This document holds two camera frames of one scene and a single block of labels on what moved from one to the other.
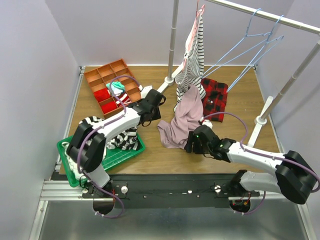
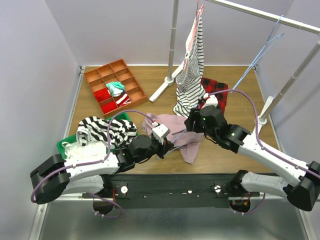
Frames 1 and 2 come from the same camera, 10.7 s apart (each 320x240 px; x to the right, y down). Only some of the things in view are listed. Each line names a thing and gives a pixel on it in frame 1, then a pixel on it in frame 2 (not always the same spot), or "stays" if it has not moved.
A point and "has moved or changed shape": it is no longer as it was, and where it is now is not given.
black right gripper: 192,137 → 194,115
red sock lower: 108,106 stays
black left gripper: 157,99 → 162,147
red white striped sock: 125,99 stays
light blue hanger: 205,75 → 182,132
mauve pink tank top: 189,114 has moved or changed shape
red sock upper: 102,94 stays
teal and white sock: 117,88 stays
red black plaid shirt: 215,100 stays
